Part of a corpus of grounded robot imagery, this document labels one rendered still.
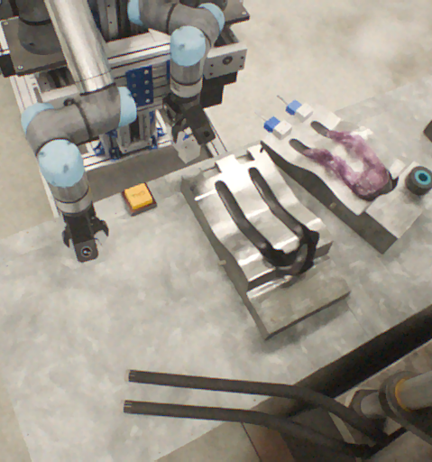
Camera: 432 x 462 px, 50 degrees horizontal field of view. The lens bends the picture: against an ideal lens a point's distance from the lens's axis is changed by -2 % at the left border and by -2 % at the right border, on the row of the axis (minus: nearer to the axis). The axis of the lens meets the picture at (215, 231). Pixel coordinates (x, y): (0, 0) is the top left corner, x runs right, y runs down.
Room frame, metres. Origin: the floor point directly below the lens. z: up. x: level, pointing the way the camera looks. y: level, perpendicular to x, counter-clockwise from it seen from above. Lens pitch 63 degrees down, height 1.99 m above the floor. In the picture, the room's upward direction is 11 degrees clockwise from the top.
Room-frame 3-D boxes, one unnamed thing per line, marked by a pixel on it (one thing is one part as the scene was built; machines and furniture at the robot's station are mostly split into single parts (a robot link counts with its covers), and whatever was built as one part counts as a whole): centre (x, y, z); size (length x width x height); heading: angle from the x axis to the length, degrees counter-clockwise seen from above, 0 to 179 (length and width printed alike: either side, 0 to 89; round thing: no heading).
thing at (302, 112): (1.09, -0.17, 0.86); 0.13 x 0.05 x 0.05; 54
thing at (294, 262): (0.63, -0.13, 0.92); 0.35 x 0.16 x 0.09; 37
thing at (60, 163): (0.45, 0.30, 1.25); 0.09 x 0.08 x 0.11; 39
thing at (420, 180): (0.84, -0.55, 0.93); 0.08 x 0.08 x 0.04
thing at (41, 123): (0.54, 0.35, 1.25); 0.11 x 0.11 x 0.08; 39
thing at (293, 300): (0.61, -0.13, 0.87); 0.50 x 0.26 x 0.14; 37
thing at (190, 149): (0.82, 0.15, 0.93); 0.13 x 0.05 x 0.05; 48
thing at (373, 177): (0.89, -0.36, 0.90); 0.26 x 0.18 x 0.08; 54
